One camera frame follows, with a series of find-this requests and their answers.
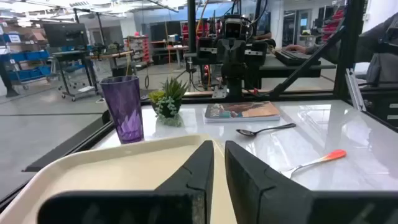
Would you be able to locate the monitor on rolling cart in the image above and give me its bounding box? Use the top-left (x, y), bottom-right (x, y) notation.
top-left (42, 22), bottom-right (90, 48)

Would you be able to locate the colourful cover book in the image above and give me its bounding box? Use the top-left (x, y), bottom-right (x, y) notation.
top-left (204, 100), bottom-right (281, 123)

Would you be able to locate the red bin rack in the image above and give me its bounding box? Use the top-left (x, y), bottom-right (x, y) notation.
top-left (322, 7), bottom-right (346, 43)

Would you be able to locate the person's hand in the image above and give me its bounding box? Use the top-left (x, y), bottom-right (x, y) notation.
top-left (284, 44), bottom-right (308, 54)

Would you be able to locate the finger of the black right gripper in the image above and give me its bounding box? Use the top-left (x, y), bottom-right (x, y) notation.
top-left (216, 37), bottom-right (233, 65)
top-left (231, 37), bottom-right (247, 65)

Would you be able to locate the silver aluminium bar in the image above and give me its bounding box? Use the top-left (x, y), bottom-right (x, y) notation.
top-left (345, 68), bottom-right (367, 112)

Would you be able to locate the metal spoon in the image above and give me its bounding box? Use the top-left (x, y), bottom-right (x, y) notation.
top-left (235, 123), bottom-right (297, 138)

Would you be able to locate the black rolling cart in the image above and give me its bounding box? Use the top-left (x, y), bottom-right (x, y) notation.
top-left (51, 49), bottom-right (100, 102)

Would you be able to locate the beige plastic tray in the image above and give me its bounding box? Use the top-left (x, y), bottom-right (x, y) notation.
top-left (0, 134), bottom-right (239, 224)

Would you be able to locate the shelf with blue bins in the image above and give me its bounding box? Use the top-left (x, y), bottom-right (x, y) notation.
top-left (0, 30), bottom-right (52, 97)

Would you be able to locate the black keyboard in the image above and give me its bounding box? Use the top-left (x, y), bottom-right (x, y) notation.
top-left (273, 48), bottom-right (321, 66)

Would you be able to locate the metal mounting bracket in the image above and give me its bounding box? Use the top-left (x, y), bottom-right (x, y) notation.
top-left (212, 85), bottom-right (229, 100)

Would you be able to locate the purple faceted plastic cup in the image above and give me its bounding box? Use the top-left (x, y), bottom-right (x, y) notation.
top-left (99, 75), bottom-right (145, 144)

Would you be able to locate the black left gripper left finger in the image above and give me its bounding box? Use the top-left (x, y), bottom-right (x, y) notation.
top-left (37, 139), bottom-right (215, 224)

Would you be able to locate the potted succulent plant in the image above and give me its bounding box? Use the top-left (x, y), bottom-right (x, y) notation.
top-left (148, 77), bottom-right (189, 127)

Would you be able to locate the wooden utensil handle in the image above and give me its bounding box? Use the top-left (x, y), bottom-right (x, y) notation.
top-left (279, 149), bottom-right (348, 179)

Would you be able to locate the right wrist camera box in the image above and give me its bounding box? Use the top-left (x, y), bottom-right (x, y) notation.
top-left (223, 17), bottom-right (244, 40)

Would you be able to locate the black aluminium rig frame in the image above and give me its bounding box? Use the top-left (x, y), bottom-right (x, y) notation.
top-left (21, 0), bottom-right (398, 174)

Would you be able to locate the person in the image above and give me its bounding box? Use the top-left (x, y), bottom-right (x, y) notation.
top-left (306, 14), bottom-right (398, 85)

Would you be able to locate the black desk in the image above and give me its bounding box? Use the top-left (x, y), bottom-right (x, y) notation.
top-left (257, 54), bottom-right (337, 78)

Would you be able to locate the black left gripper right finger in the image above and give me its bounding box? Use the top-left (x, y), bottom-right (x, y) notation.
top-left (224, 140), bottom-right (398, 224)

